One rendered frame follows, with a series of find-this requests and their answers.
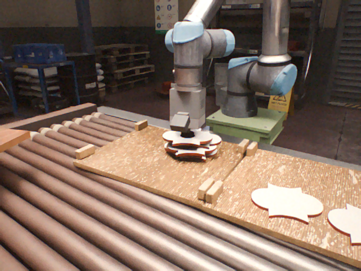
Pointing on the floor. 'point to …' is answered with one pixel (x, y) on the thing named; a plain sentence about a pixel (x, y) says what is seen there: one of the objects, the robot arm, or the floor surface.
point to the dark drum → (91, 86)
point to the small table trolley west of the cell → (40, 83)
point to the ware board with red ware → (164, 89)
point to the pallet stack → (122, 65)
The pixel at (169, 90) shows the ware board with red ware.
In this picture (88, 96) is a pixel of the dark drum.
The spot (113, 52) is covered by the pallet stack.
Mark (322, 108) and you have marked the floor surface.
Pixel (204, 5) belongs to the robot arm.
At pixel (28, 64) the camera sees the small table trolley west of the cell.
